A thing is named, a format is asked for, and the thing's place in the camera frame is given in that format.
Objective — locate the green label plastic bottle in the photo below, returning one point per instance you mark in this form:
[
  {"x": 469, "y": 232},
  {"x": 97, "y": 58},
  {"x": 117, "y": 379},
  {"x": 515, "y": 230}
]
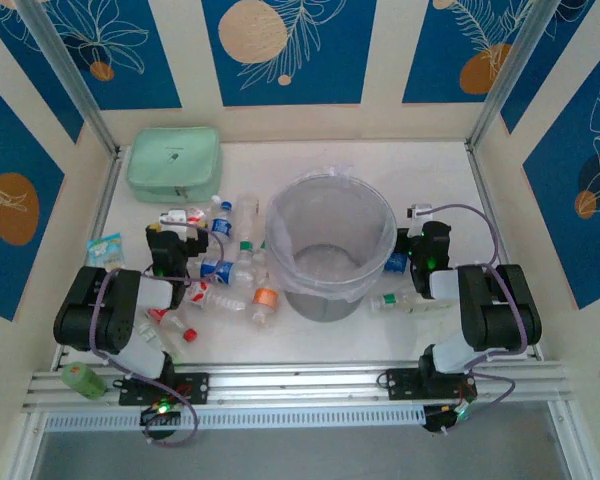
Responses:
[{"x": 391, "y": 300}]

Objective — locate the orange label plastic bottle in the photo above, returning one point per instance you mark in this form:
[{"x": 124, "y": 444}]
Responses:
[{"x": 266, "y": 299}]

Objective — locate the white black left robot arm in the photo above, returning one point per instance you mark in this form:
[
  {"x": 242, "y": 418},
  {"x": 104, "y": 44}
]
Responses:
[{"x": 95, "y": 310}]

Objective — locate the grey translucent plastic bin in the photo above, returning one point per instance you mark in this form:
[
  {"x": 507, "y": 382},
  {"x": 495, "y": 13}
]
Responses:
[{"x": 325, "y": 305}]

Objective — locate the green cap plastic bottle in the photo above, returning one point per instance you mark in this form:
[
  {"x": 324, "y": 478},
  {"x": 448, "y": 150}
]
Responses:
[
  {"x": 261, "y": 257},
  {"x": 245, "y": 252}
]

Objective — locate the light blue snack packet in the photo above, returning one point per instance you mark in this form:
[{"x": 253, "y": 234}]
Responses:
[{"x": 105, "y": 250}]

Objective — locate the mint green zipper pouch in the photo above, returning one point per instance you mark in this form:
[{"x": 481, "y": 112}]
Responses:
[{"x": 172, "y": 160}]

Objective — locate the green cylinder roll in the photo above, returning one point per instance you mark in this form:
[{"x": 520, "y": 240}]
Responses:
[{"x": 82, "y": 381}]

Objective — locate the black right controller box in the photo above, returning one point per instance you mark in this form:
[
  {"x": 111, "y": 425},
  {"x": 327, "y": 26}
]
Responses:
[{"x": 442, "y": 417}]

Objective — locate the black controller box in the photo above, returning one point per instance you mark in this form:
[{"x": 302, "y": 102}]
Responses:
[
  {"x": 442, "y": 417},
  {"x": 160, "y": 414}
]

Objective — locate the black left controller box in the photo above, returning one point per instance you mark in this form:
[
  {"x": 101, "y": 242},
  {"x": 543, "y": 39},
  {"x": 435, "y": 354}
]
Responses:
[{"x": 160, "y": 414}]

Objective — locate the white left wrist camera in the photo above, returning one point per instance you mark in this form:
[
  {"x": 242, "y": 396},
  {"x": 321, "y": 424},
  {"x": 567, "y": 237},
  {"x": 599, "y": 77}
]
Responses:
[{"x": 174, "y": 216}]

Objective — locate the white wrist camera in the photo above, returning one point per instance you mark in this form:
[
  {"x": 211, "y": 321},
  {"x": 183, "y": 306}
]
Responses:
[
  {"x": 174, "y": 216},
  {"x": 420, "y": 210}
]

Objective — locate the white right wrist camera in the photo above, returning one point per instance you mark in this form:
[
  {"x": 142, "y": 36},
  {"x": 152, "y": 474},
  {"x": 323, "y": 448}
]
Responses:
[{"x": 420, "y": 210}]

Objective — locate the aluminium side rail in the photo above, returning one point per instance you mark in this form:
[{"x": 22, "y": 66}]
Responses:
[
  {"x": 107, "y": 200},
  {"x": 485, "y": 200}
]

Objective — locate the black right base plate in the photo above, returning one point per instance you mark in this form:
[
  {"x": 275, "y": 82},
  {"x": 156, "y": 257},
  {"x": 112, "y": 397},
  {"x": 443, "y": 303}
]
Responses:
[{"x": 405, "y": 385}]

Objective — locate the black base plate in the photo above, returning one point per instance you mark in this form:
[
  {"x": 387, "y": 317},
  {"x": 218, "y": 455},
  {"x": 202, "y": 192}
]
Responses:
[
  {"x": 195, "y": 387},
  {"x": 405, "y": 385}
]

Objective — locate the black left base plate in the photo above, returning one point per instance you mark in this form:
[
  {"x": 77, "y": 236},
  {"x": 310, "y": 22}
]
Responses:
[{"x": 195, "y": 387}]

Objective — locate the aluminium front rail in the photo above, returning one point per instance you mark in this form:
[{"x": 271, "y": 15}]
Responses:
[{"x": 300, "y": 385}]

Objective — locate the aluminium frame post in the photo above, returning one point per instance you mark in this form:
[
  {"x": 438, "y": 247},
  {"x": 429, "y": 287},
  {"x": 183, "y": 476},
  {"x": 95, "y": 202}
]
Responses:
[
  {"x": 515, "y": 70},
  {"x": 65, "y": 70}
]

